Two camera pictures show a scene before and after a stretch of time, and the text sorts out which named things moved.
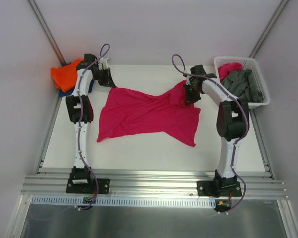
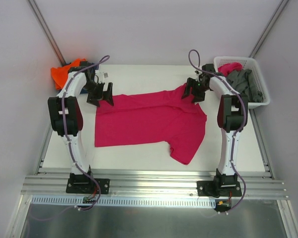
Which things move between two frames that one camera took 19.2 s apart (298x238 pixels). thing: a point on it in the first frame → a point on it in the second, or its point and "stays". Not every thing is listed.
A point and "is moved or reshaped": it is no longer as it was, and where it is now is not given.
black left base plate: [87, 186] stays
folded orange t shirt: [65, 77] stays
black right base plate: [218, 188] stays
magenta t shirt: [171, 114] is moved or reshaped
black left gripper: [105, 77] → [99, 91]
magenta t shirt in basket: [224, 69] stays
